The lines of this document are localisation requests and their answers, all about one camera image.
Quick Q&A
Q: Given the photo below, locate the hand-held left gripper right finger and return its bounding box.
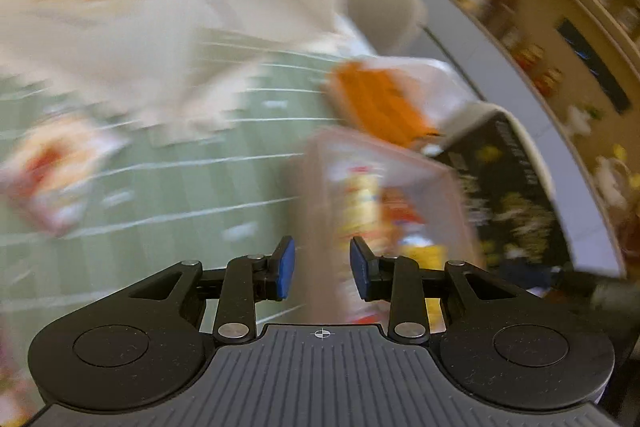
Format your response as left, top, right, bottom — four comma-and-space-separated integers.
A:
349, 236, 523, 344

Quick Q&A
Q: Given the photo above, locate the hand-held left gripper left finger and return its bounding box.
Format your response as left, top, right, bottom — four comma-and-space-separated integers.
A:
127, 235, 297, 344

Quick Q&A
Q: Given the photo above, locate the green striped tablecloth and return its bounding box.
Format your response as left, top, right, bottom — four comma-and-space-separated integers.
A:
0, 27, 381, 348

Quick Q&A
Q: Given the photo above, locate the dark blue cloth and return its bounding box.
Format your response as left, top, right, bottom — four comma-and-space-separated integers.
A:
492, 257, 571, 298

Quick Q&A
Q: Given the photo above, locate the black printed box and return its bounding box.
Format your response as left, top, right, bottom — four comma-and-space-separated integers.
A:
420, 104, 576, 270

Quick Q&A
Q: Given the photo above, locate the orange bag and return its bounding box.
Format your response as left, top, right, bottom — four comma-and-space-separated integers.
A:
325, 61, 443, 148

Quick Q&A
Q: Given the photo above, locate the white plastic bag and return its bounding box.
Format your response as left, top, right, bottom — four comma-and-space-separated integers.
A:
0, 0, 351, 148
345, 56, 481, 142

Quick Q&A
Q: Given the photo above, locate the red yellow noodle snack packet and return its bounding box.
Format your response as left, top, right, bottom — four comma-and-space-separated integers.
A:
0, 112, 128, 240

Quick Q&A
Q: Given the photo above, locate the beige chair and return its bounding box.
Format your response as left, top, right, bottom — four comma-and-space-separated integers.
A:
345, 0, 428, 56

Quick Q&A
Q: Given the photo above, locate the wooden shelf with jars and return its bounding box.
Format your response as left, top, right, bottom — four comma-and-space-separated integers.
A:
432, 0, 640, 253

